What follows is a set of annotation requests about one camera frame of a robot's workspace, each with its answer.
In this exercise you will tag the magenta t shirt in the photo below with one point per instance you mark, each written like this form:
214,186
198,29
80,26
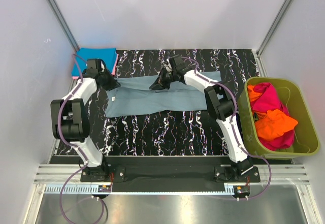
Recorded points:
269,99

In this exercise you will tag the aluminium front rail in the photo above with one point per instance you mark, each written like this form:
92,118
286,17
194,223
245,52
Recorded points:
68,179

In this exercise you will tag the right aluminium frame post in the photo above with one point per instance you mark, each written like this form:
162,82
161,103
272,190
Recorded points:
275,24

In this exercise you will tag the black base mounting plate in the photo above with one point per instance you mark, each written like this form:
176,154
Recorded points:
218,168

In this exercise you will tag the grey blue t shirt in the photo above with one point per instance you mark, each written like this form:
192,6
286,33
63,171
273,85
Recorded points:
134,97

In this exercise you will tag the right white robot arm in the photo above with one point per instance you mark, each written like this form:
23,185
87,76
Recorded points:
221,106

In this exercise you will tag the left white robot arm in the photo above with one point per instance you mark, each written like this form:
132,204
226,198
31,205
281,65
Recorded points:
70,122

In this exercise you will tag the black marble pattern mat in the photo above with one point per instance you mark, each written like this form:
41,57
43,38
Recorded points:
167,132

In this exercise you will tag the left aluminium frame post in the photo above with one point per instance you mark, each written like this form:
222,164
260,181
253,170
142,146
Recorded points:
63,24

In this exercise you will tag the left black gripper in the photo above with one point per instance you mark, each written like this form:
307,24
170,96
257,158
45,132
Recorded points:
113,83

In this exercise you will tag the olive green plastic bin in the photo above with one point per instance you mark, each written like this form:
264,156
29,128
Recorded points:
306,141

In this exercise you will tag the orange t shirt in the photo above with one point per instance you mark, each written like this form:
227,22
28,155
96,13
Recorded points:
274,125

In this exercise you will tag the folded blue t shirt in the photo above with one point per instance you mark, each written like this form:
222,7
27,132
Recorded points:
108,55

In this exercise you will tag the aluminium frame post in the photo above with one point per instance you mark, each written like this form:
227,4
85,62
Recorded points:
63,24
275,24

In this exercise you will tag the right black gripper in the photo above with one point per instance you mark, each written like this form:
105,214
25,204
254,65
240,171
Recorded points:
163,85

